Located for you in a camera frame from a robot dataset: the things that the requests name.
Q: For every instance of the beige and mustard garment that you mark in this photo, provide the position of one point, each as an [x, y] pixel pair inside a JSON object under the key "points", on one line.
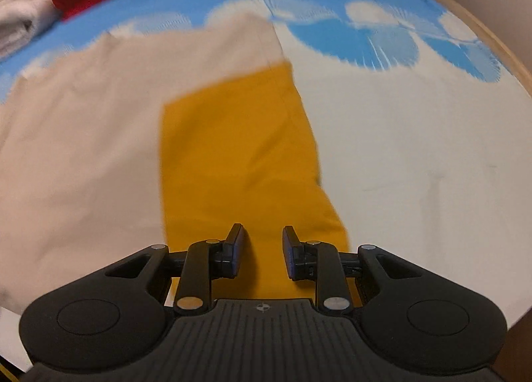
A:
{"points": [[232, 149]]}

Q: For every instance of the wooden bed frame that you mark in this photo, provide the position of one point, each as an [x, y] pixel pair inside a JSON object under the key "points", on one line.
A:
{"points": [[490, 36]]}

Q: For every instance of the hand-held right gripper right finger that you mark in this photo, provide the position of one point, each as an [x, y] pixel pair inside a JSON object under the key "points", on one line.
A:
{"points": [[287, 255]]}

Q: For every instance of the blue cloud printed bed sheet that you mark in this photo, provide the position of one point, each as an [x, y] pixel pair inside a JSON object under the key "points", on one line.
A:
{"points": [[415, 149]]}

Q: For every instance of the pile of whitish clothes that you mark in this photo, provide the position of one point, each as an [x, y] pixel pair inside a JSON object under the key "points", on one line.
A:
{"points": [[20, 7]]}

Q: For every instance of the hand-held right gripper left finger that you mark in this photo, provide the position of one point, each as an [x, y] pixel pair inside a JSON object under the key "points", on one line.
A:
{"points": [[237, 255]]}

